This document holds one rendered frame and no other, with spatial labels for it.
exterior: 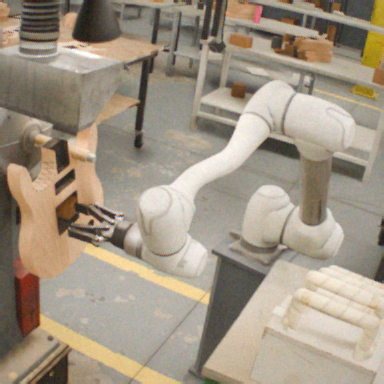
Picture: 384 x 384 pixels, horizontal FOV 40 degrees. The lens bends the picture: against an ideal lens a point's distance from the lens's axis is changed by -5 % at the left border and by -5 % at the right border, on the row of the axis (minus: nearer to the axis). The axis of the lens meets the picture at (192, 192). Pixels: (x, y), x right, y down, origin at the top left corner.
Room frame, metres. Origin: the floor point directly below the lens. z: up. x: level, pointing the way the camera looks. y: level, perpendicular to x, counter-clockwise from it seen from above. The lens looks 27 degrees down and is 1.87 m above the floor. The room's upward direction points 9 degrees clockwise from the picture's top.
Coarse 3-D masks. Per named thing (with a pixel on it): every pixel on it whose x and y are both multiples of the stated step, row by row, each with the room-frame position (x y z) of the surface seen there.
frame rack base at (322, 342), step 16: (288, 304) 1.02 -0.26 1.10; (272, 320) 0.96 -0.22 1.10; (304, 320) 0.97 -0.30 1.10; (320, 320) 0.98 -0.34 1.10; (336, 320) 0.99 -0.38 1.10; (272, 336) 0.92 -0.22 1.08; (288, 336) 0.91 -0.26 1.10; (304, 336) 0.92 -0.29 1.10; (320, 336) 0.92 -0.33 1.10; (336, 336) 0.93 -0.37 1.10; (352, 336) 0.93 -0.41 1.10; (272, 352) 0.92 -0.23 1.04; (288, 352) 0.91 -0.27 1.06; (304, 352) 0.89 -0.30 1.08; (320, 352) 0.88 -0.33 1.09; (336, 352) 0.87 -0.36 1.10; (352, 352) 0.88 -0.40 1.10; (256, 368) 0.93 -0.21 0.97; (272, 368) 0.91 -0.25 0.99; (288, 368) 0.90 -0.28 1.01; (304, 368) 0.88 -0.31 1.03; (320, 368) 0.87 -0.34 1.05; (336, 368) 0.86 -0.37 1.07; (352, 368) 0.84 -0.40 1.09; (368, 368) 0.83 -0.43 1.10
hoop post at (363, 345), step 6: (366, 330) 0.86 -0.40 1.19; (372, 330) 0.85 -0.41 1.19; (378, 330) 0.85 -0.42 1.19; (360, 336) 0.87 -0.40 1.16; (366, 336) 0.85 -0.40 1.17; (372, 336) 0.85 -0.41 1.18; (360, 342) 0.86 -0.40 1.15; (366, 342) 0.85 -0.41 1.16; (372, 342) 0.85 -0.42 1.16; (360, 348) 0.85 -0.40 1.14; (366, 348) 0.85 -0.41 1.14; (354, 354) 0.86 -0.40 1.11; (360, 354) 0.85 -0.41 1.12; (360, 360) 0.85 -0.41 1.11
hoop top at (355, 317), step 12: (300, 288) 0.94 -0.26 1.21; (300, 300) 0.92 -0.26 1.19; (312, 300) 0.91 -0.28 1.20; (324, 300) 0.91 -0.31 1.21; (324, 312) 0.90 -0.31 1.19; (336, 312) 0.89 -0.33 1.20; (348, 312) 0.88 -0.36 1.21; (360, 312) 0.88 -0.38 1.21; (360, 324) 0.86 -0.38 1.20; (372, 324) 0.85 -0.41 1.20
